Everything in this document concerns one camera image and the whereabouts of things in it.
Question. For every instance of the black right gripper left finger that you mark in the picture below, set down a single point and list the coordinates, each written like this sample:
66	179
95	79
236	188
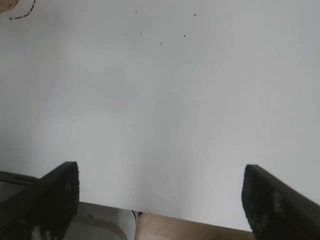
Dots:
45	207

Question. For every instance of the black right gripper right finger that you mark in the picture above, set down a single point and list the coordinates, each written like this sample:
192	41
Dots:
277	210

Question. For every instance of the brown woven wicker basket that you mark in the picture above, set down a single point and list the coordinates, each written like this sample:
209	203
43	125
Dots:
7	4

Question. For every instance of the grey white rounded stand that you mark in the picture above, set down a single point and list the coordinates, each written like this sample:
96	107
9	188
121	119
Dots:
100	222

